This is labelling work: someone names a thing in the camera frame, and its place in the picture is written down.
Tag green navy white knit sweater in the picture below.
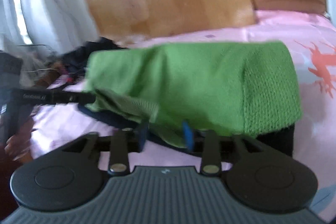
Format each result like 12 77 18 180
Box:
85 42 302 156

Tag black clothes pile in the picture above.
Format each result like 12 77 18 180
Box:
51 37 126 84

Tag pink bedsheet with coral deer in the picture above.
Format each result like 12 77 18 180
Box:
30 9 336 223

